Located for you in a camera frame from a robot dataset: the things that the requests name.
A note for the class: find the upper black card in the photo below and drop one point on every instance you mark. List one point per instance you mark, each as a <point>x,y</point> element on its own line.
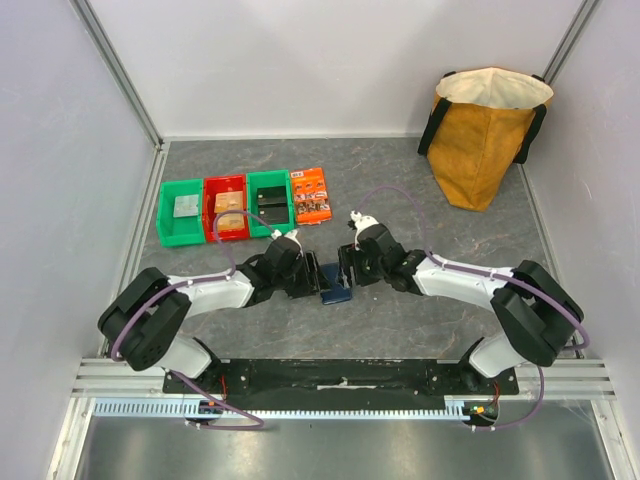
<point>272,195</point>

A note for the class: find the orange blister pack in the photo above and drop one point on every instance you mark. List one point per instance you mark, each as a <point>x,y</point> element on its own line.
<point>310,195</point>

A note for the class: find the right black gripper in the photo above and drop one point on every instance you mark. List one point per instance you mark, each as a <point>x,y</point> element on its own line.
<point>347,265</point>

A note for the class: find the aluminium frame rail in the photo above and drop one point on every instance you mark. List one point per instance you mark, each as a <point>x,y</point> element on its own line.
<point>118,391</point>

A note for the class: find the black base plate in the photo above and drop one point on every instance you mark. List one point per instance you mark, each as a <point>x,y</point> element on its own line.
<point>253,376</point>

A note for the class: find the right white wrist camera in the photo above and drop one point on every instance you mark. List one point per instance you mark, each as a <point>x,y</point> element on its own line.
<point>359,223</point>

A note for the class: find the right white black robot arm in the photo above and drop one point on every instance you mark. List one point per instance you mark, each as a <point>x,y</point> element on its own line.
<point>536,315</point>

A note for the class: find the right green bin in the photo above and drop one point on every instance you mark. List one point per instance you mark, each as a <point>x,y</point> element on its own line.
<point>263,179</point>

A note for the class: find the green bin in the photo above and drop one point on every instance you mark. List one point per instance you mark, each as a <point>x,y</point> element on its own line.
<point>178,221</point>
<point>263,179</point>

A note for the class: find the lower gold card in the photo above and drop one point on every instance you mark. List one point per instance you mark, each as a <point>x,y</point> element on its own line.
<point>230,222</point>

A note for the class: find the red bin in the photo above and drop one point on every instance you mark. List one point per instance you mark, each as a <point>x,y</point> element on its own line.
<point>212,186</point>

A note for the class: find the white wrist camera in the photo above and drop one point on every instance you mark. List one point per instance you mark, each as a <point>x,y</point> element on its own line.
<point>359,223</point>
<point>291,236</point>

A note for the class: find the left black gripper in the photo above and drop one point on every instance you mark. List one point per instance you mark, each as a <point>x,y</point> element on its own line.
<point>310,283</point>

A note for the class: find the silver card in bin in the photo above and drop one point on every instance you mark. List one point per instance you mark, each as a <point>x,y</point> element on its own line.
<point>186,206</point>

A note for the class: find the left green bin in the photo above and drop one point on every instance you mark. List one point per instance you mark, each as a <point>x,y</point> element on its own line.
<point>178,221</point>

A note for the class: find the yellow tote bag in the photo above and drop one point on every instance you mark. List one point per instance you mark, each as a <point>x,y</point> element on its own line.
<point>482,122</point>

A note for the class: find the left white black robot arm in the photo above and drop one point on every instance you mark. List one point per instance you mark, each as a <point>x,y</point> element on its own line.
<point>143,323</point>

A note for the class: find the blue card holder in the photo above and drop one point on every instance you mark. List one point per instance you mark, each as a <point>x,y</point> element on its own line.
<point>338,291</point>

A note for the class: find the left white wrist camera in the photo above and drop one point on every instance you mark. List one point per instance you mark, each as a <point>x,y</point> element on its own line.
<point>291,236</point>

